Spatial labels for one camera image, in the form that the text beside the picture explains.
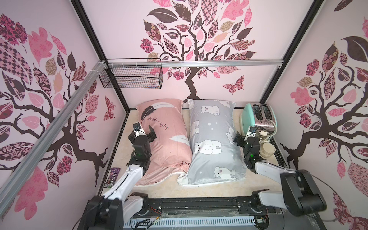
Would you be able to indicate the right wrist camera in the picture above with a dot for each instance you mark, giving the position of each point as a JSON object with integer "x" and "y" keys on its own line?
{"x": 252, "y": 131}

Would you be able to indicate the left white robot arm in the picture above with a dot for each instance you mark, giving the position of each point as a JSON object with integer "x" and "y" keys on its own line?
{"x": 111, "y": 210}

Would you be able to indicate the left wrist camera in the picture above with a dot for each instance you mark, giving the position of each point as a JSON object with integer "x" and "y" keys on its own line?
{"x": 137, "y": 129}

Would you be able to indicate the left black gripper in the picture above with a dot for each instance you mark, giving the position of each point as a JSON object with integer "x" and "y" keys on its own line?
{"x": 152, "y": 135}

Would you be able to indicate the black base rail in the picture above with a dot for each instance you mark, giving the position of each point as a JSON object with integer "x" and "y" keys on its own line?
{"x": 269, "y": 218}

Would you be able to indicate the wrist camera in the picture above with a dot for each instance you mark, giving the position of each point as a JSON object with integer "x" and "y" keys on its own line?
{"x": 137, "y": 129}
{"x": 252, "y": 131}

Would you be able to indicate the pink feather pillow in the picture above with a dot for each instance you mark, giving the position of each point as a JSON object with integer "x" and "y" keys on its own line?
{"x": 170, "y": 151}

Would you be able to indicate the purple candy packet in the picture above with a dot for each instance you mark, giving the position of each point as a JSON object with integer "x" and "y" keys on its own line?
{"x": 112, "y": 177}

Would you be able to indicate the aluminium frame bar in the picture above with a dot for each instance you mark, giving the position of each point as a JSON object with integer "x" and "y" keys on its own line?
{"x": 178, "y": 64}
{"x": 18, "y": 178}

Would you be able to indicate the cream ceramic cup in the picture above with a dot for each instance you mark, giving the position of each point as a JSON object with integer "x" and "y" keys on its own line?
{"x": 267, "y": 150}

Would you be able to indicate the grey polar bear pillow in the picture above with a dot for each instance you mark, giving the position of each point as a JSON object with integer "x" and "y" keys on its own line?
{"x": 216, "y": 158}

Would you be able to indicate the white slotted cable duct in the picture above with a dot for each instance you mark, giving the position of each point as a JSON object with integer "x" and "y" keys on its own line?
{"x": 190, "y": 223}

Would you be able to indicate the aluminium frame bar left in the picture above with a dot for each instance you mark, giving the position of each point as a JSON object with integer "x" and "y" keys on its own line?
{"x": 18, "y": 178}

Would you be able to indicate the aluminium frame bar back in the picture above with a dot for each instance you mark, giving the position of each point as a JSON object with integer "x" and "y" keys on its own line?
{"x": 178, "y": 64}

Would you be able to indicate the black wire basket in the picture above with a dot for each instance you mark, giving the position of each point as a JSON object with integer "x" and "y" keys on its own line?
{"x": 134, "y": 73}

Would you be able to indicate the mint green chrome toaster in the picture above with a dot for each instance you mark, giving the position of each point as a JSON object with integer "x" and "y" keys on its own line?
{"x": 259, "y": 115}

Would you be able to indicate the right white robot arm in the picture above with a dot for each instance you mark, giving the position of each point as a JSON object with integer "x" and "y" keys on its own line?
{"x": 299, "y": 193}

